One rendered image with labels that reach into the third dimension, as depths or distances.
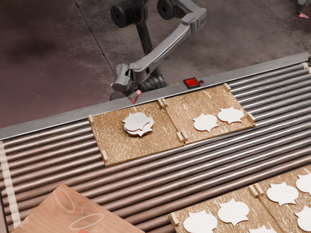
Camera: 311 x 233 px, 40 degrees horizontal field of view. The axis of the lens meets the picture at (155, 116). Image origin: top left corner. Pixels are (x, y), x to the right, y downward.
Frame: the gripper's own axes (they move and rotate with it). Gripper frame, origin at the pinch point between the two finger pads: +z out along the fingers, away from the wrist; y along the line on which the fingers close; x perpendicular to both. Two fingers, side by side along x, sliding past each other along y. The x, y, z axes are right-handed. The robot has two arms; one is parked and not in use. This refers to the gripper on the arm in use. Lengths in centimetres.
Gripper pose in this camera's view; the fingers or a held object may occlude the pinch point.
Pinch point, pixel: (127, 97)
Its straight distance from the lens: 200.4
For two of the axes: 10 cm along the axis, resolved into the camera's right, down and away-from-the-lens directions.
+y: 7.1, 5.2, -4.8
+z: 0.6, 6.3, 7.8
